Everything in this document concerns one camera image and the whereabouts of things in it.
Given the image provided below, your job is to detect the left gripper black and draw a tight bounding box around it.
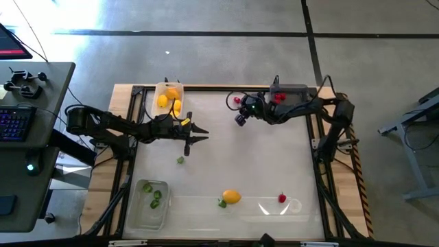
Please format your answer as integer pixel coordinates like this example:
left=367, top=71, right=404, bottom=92
left=150, top=112, right=209, bottom=156

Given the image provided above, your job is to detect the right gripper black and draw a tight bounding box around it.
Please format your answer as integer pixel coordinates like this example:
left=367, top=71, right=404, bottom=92
left=239, top=94, right=267, bottom=120

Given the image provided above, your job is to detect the grey plastic basket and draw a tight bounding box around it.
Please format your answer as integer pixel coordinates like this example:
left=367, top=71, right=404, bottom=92
left=269, top=83, right=311, bottom=115

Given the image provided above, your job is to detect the white plastic basket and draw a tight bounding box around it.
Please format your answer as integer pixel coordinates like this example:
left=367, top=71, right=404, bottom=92
left=150, top=82, right=185, bottom=121

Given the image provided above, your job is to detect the translucent clear plastic basket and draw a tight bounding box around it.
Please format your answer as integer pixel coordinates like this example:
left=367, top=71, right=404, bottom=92
left=125, top=178, right=171, bottom=231

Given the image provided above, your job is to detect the yellow black hazard tape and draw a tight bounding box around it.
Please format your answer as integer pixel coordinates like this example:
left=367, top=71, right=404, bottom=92
left=346, top=126, right=375, bottom=238

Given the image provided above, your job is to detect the dark grey desk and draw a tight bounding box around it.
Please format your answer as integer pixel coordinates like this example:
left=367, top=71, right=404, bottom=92
left=0, top=61, right=77, bottom=234

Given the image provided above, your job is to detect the black computer mouse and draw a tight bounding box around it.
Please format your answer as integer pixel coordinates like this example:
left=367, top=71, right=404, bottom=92
left=24, top=150, right=45, bottom=178

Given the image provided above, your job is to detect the black screw clamp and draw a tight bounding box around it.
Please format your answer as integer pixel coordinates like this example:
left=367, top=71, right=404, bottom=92
left=2, top=81, right=45, bottom=100
left=8, top=67, right=48, bottom=84

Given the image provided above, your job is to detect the grey metal stand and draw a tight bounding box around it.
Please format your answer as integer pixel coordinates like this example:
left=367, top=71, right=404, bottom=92
left=377, top=87, right=439, bottom=202

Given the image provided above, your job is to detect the backlit black keyboard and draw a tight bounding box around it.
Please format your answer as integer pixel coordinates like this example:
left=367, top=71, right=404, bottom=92
left=0, top=105, right=38, bottom=143

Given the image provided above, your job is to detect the black smartphone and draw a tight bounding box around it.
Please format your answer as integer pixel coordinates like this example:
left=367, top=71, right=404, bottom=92
left=0, top=194, right=18, bottom=217

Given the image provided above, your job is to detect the dark desk monitor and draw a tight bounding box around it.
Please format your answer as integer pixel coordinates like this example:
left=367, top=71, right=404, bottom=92
left=0, top=22, right=34, bottom=61

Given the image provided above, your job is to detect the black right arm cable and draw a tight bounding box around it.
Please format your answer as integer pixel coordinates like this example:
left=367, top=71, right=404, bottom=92
left=225, top=90, right=251, bottom=113

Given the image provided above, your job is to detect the black aluminium table frame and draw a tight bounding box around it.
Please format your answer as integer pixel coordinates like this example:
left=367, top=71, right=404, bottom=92
left=77, top=84, right=366, bottom=241

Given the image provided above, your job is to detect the black table-level camera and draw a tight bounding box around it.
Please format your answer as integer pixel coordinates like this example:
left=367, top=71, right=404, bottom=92
left=252, top=233, right=276, bottom=247

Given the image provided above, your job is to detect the silver edge bracket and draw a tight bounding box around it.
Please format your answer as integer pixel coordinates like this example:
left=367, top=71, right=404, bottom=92
left=300, top=241, right=340, bottom=247
left=108, top=239, right=149, bottom=247

